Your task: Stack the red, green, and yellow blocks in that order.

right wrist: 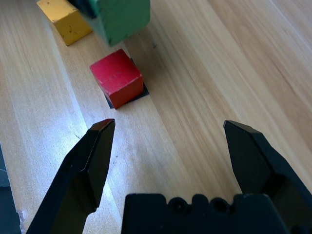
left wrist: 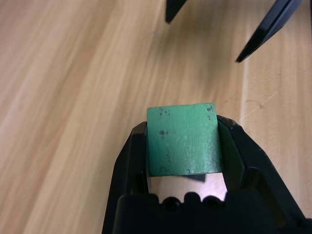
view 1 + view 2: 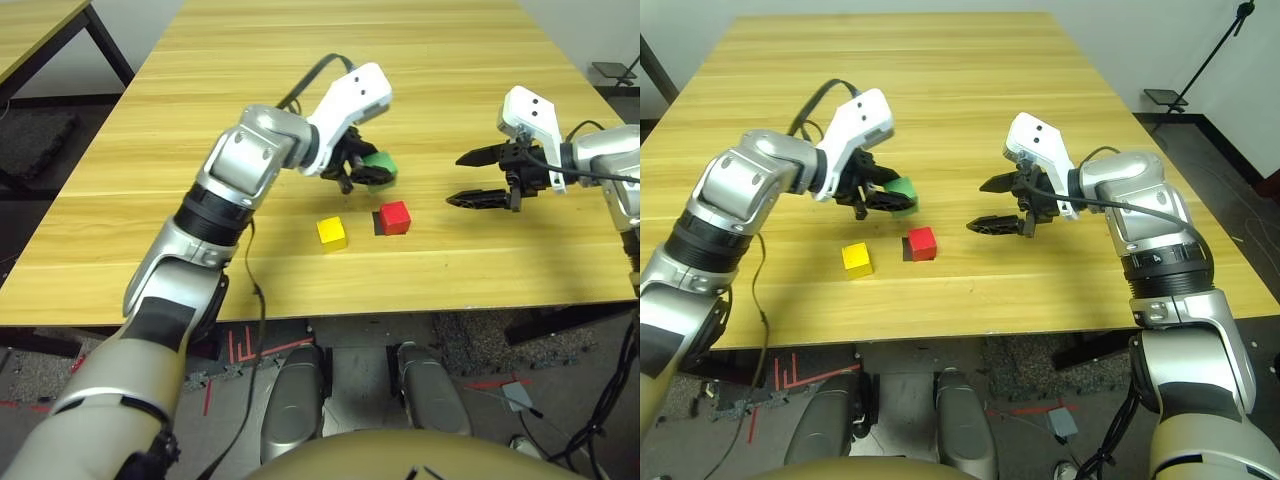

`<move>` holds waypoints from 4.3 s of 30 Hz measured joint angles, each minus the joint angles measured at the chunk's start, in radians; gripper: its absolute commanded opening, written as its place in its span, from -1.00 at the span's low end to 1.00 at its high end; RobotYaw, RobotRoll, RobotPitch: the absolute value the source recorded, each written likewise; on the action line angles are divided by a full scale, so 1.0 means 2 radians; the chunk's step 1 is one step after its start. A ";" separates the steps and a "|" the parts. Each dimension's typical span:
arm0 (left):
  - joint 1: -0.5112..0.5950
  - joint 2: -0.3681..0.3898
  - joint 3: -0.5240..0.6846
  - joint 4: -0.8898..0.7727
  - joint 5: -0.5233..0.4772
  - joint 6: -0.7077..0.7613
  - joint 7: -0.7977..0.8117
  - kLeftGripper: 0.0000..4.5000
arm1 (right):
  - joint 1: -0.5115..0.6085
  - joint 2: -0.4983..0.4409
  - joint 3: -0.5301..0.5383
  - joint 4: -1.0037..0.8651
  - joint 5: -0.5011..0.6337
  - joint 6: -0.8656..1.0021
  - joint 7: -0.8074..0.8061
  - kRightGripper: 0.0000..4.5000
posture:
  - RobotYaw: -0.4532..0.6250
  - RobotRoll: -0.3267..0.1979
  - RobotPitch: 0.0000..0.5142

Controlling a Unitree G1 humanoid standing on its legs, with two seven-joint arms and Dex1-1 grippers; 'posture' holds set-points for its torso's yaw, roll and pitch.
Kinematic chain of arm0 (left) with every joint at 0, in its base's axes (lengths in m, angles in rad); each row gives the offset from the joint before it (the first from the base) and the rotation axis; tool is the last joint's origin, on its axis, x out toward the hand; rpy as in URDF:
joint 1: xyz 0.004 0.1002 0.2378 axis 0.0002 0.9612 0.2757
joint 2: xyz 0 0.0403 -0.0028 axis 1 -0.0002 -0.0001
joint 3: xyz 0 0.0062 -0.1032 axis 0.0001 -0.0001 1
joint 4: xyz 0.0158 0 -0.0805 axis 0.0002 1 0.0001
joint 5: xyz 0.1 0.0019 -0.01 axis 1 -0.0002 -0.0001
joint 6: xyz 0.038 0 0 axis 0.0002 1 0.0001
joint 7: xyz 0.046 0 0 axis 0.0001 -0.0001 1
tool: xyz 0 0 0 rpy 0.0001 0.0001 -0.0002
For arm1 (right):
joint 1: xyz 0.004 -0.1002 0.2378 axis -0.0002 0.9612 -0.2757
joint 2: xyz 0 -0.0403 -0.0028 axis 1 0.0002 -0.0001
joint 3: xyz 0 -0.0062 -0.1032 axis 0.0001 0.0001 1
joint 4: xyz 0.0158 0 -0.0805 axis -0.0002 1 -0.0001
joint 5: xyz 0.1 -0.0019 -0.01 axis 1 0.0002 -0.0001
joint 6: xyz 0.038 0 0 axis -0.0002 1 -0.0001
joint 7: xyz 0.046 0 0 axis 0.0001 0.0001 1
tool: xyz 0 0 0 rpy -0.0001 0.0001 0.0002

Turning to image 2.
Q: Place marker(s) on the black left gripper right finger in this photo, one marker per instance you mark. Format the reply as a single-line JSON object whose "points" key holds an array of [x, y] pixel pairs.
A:
{"points": [[253, 168]]}

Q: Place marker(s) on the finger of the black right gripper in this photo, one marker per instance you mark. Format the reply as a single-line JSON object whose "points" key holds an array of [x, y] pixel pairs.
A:
{"points": [[173, 9], [270, 24]]}

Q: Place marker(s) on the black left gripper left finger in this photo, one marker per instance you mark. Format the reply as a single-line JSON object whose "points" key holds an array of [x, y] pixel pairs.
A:
{"points": [[126, 165]]}

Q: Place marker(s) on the green wooden block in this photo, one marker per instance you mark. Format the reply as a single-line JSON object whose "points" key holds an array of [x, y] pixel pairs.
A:
{"points": [[185, 141]]}

